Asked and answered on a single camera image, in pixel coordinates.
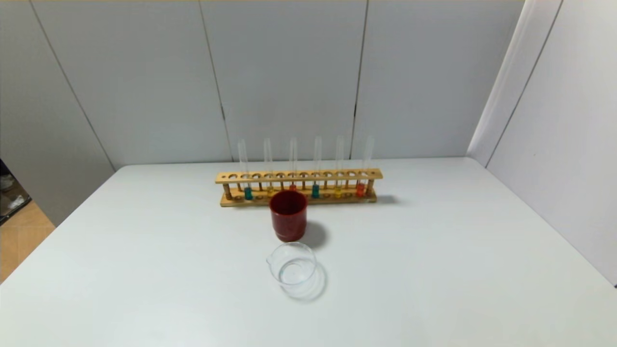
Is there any test tube with blue pigment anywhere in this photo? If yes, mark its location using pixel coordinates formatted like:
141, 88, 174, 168
312, 136, 322, 199
238, 140, 254, 201

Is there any wooden test tube rack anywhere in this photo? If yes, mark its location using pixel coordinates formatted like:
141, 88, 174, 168
215, 168, 384, 208

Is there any test tube with red pigment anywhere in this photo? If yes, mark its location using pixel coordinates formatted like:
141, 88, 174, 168
356, 136, 375, 198
289, 137, 298, 192

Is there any test tube with yellow pigment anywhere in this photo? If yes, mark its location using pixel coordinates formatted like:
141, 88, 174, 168
335, 135, 345, 199
263, 138, 274, 196

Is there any red plastic cup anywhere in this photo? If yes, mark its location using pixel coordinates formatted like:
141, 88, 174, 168
269, 190, 309, 242

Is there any clear glass beaker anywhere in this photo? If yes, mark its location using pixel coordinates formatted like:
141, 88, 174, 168
266, 242, 320, 290

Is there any dark cluttered background shelf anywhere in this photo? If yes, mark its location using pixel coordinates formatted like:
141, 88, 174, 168
0, 159, 32, 225

